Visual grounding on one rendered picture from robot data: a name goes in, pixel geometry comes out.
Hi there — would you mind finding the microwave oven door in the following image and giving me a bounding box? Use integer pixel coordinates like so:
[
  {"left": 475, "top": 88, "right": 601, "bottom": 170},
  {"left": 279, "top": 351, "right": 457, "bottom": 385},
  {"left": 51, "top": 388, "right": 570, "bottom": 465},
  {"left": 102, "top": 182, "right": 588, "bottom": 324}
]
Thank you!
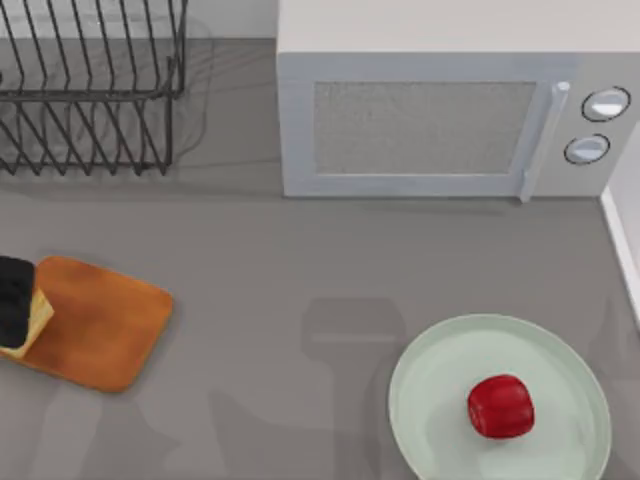
[{"left": 277, "top": 52, "right": 571, "bottom": 200}]

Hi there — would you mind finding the pale green plate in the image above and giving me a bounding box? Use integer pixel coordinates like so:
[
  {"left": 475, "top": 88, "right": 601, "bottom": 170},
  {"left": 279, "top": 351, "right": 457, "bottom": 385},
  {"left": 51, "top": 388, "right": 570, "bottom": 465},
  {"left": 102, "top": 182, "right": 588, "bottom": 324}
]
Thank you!
[{"left": 387, "top": 313, "right": 613, "bottom": 480}]

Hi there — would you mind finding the orange wooden cutting board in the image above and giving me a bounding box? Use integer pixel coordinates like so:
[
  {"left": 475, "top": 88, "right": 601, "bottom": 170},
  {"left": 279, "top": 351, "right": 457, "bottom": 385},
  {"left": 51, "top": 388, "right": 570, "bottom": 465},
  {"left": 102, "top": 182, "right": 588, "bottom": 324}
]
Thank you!
[{"left": 0, "top": 255, "right": 175, "bottom": 394}]

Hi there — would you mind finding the red bell pepper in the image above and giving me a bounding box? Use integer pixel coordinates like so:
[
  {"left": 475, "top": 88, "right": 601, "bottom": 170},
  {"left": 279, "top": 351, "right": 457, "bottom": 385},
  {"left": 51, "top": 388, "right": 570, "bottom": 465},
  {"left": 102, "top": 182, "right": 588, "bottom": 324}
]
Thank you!
[{"left": 467, "top": 374, "right": 536, "bottom": 441}]

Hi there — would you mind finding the small microwave knob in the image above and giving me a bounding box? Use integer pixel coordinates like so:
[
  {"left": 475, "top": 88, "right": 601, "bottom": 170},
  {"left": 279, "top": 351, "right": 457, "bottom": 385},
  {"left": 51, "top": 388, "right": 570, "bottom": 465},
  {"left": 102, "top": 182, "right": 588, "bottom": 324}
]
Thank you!
[{"left": 563, "top": 133, "right": 612, "bottom": 166}]

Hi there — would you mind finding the black and yellow sponge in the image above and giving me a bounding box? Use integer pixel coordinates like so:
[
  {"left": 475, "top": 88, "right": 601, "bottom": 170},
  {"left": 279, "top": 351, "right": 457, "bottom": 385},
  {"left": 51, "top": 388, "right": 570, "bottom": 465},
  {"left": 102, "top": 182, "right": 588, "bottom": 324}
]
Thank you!
[{"left": 0, "top": 255, "right": 56, "bottom": 360}]

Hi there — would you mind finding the large microwave knob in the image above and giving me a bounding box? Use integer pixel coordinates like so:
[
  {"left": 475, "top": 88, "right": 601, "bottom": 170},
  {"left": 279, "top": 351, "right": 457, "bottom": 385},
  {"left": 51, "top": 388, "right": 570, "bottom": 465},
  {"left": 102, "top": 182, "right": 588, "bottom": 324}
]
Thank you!
[{"left": 580, "top": 85, "right": 632, "bottom": 123}]

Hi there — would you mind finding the pale microwave oven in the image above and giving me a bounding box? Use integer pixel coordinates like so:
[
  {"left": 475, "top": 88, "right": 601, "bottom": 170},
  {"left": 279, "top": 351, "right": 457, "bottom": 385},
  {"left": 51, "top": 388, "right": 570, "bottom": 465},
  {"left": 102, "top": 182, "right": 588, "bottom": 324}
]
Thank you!
[{"left": 276, "top": 0, "right": 640, "bottom": 204}]

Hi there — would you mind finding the dark wire dish rack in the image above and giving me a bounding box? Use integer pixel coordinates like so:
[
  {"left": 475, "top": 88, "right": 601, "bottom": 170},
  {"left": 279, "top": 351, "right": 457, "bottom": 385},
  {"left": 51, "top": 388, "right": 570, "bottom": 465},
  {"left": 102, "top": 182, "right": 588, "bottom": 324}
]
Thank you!
[{"left": 0, "top": 0, "right": 190, "bottom": 177}]

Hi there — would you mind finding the microwave door handle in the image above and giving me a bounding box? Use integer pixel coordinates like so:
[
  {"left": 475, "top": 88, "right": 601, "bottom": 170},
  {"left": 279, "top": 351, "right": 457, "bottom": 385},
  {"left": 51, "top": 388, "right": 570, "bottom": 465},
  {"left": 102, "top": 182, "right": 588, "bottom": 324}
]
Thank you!
[{"left": 518, "top": 80, "right": 572, "bottom": 204}]

